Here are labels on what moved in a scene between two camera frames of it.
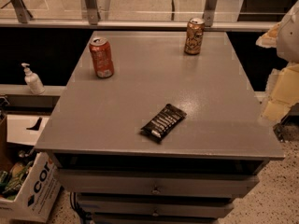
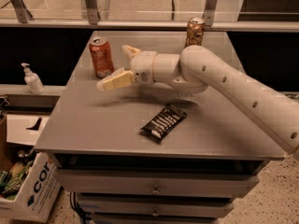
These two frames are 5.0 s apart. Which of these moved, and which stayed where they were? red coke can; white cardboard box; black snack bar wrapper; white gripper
Moved: white gripper
Stayed: white cardboard box; black snack bar wrapper; red coke can
